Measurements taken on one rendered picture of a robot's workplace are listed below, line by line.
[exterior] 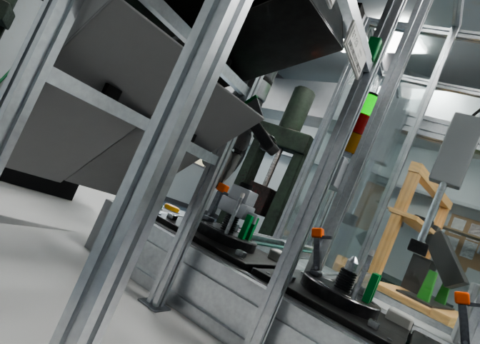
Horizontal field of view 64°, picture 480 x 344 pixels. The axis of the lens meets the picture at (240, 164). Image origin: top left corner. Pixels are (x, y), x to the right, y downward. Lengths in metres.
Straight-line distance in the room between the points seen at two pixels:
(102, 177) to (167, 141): 0.39
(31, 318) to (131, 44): 0.31
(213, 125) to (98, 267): 0.33
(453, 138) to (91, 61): 1.56
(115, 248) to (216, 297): 0.40
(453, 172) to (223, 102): 1.35
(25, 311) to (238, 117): 0.35
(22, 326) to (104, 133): 0.22
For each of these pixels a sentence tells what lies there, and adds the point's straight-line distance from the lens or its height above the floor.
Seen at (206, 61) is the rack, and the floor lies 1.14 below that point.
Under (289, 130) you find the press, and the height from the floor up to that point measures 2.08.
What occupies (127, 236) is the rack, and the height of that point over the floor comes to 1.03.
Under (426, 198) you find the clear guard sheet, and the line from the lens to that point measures 2.07.
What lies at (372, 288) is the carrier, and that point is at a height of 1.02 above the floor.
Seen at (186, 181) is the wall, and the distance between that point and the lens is 10.67.
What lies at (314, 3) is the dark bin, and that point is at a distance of 0.48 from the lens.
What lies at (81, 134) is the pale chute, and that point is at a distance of 0.49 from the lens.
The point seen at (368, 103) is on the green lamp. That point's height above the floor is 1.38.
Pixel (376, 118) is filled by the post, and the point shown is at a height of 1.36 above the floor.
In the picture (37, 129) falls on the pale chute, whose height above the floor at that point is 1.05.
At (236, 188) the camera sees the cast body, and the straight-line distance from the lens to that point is 0.78.
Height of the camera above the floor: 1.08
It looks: 4 degrees up
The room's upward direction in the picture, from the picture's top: 24 degrees clockwise
